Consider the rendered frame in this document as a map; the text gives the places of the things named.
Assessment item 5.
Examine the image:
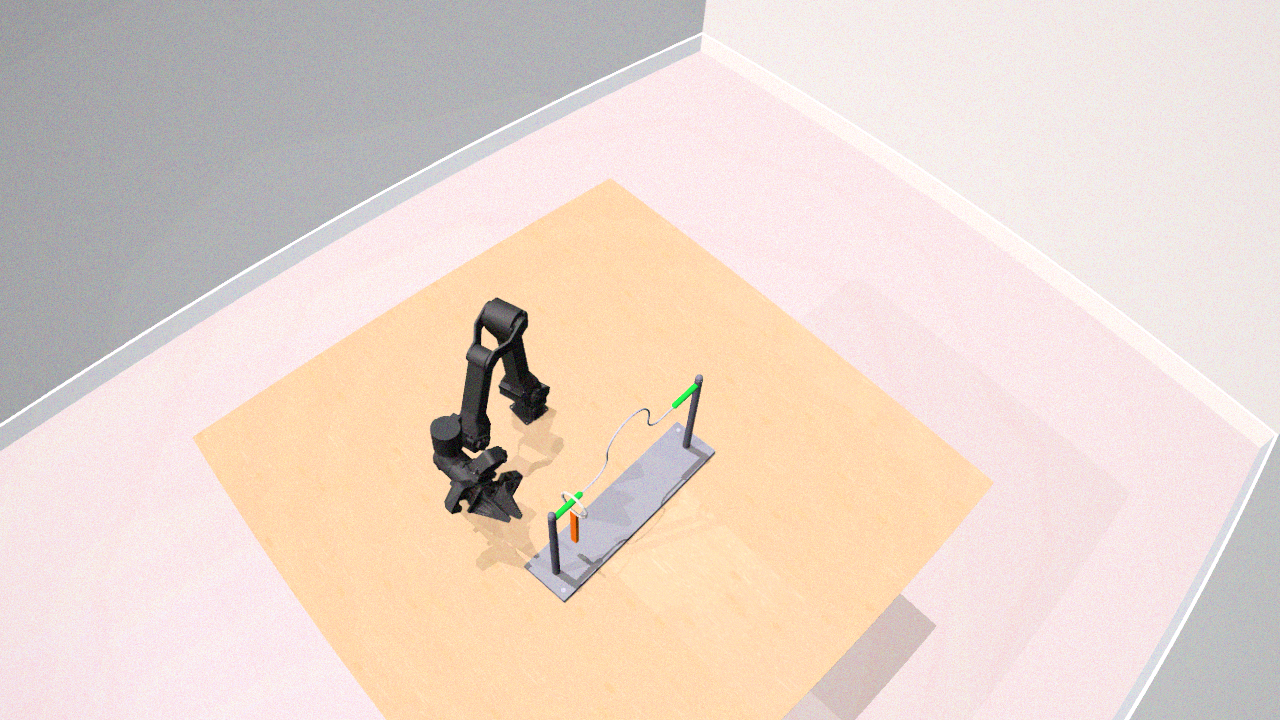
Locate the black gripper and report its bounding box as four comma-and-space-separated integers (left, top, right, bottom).
444, 456, 524, 523

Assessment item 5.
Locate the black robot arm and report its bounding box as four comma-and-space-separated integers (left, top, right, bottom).
429, 297, 550, 482

